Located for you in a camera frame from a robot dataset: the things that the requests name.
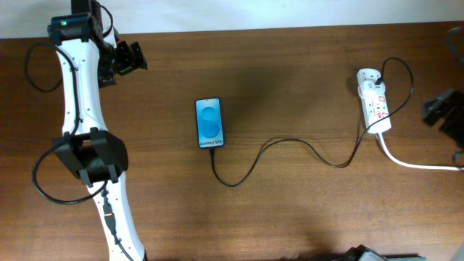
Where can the white USB charger plug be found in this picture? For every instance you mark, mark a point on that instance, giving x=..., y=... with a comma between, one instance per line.
x=367, y=83

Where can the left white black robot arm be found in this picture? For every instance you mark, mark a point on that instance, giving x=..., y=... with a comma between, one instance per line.
x=90, y=58

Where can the white power strip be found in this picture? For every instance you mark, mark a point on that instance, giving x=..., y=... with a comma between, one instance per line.
x=375, y=111

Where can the blue screen Galaxy smartphone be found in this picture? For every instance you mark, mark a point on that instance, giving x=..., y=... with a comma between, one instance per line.
x=209, y=123

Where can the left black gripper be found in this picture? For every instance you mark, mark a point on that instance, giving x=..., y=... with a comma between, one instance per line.
x=129, y=64

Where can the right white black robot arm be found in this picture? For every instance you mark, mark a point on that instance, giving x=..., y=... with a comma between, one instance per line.
x=447, y=106

